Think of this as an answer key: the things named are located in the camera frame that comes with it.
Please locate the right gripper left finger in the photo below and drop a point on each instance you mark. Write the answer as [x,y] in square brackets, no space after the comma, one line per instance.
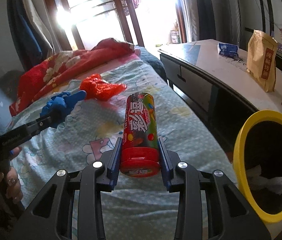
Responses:
[113,166]

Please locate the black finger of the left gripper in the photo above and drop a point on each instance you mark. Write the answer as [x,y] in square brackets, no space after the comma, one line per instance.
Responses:
[44,121]

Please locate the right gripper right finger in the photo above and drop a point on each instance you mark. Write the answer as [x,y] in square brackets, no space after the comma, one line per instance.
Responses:
[165,164]

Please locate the red candy tube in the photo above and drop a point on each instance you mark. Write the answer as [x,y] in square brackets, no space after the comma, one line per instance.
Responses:
[140,153]

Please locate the blue glove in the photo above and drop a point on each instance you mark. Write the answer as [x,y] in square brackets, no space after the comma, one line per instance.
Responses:
[60,106]

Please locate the red plastic bag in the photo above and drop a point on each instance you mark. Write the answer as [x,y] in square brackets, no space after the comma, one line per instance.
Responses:
[96,87]

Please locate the yellow rim trash bin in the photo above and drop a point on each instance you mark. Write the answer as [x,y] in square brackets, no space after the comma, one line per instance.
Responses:
[259,142]

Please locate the left hand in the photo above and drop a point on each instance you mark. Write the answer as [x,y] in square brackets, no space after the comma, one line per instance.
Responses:
[3,184]

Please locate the red floral quilt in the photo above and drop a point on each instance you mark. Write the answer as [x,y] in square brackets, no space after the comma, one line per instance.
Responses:
[64,66]

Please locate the light blue cartoon bedsheet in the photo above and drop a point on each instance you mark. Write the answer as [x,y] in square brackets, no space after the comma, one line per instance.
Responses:
[138,208]

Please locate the white crumpled paper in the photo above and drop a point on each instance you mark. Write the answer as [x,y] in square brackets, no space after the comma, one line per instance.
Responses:
[257,182]

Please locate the blue tissue pack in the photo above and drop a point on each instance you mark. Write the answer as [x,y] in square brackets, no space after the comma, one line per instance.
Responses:
[227,50]

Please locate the brown paper bag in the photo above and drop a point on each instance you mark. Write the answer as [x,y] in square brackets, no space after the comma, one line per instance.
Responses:
[261,54]

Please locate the dark curtain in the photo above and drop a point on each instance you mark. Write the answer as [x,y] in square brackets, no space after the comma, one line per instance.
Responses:
[199,20]

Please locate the grey standing air conditioner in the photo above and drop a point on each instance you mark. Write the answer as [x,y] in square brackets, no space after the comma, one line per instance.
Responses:
[227,19]

